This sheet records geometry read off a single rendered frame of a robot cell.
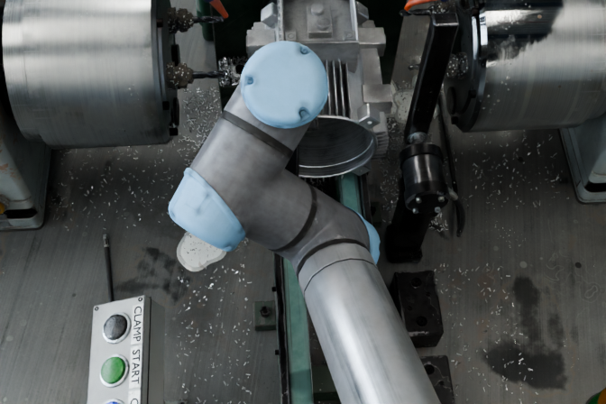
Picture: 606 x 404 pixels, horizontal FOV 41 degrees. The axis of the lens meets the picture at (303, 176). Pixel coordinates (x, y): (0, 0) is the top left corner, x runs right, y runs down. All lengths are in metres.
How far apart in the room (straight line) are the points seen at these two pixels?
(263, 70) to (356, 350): 0.25
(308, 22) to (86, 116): 0.32
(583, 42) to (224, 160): 0.59
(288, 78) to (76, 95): 0.45
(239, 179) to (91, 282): 0.62
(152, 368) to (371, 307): 0.33
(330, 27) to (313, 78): 0.41
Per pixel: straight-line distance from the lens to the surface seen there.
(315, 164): 1.19
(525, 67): 1.12
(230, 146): 0.71
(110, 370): 0.94
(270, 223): 0.74
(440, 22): 0.95
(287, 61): 0.70
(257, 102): 0.69
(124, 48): 1.07
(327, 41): 1.06
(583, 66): 1.14
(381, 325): 0.69
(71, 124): 1.12
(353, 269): 0.73
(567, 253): 1.35
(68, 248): 1.32
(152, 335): 0.96
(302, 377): 1.08
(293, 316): 1.11
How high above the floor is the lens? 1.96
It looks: 60 degrees down
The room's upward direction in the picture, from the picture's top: 3 degrees clockwise
